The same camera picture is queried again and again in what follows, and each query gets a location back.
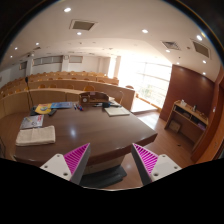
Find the beige folded towel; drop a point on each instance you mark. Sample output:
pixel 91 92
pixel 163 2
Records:
pixel 36 136

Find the yellow blue booklet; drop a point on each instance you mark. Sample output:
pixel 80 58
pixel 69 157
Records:
pixel 43 109

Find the blue book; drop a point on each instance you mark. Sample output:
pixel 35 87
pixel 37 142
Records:
pixel 61 105

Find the black microphone stand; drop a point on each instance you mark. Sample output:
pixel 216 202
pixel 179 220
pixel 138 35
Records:
pixel 32 108

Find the wooden chair behind desk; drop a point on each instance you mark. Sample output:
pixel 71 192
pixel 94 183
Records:
pixel 89 88

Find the wooden shelf cabinet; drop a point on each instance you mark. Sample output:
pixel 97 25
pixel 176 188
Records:
pixel 193 122

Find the cardboard box in shelf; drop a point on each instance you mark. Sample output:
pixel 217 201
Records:
pixel 174 126

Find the white paper pad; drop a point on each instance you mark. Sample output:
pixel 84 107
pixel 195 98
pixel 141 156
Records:
pixel 117 111

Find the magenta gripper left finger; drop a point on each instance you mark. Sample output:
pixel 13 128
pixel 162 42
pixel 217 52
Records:
pixel 70 166

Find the wooden desk organizer box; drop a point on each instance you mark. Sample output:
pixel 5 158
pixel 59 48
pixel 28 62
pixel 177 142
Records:
pixel 92 98

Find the black remote control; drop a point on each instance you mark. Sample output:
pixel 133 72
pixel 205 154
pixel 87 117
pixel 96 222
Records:
pixel 53 111

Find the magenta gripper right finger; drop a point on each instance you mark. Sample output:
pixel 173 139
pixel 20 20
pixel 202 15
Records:
pixel 151 166

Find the grey magazine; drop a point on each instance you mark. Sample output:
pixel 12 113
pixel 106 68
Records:
pixel 32 122

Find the long curved wooden bench desk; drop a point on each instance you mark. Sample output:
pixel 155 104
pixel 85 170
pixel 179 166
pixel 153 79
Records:
pixel 15 99

